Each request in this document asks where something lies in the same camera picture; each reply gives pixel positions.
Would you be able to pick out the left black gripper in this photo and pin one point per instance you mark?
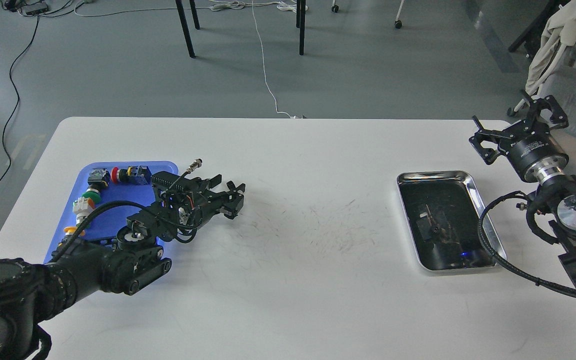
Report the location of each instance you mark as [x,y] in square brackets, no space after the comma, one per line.
[188,206]

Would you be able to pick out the red push button switch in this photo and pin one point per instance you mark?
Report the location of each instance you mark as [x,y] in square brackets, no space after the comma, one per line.
[139,175]

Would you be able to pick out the shiny metal tray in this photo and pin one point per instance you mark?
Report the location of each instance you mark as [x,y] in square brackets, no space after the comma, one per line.
[448,199]

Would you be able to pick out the beige cloth on chair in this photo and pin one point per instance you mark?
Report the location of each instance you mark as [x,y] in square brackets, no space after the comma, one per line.
[558,34]

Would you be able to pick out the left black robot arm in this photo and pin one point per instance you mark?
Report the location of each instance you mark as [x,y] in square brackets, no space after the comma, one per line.
[114,247]

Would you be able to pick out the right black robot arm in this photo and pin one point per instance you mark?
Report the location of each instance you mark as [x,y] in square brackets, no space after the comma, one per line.
[550,212]

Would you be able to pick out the black table leg right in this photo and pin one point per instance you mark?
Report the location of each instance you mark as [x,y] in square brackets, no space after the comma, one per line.
[300,23]

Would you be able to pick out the yellow push button switch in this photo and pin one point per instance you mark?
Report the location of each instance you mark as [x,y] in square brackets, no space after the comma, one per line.
[68,232]

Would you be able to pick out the white green push button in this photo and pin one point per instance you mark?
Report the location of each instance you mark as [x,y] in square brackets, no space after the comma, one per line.
[82,208]

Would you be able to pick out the green push button switch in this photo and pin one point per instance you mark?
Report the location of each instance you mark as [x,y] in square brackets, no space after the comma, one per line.
[97,181]

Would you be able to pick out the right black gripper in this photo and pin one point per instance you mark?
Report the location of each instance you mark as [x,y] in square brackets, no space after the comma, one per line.
[538,150]

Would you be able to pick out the black power strip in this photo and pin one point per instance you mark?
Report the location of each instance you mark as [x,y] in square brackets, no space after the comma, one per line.
[25,7]

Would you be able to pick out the black table leg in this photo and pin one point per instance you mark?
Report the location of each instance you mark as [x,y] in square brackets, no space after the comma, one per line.
[300,23]
[185,26]

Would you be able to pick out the black table leg left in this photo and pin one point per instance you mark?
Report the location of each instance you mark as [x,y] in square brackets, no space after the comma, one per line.
[185,26]

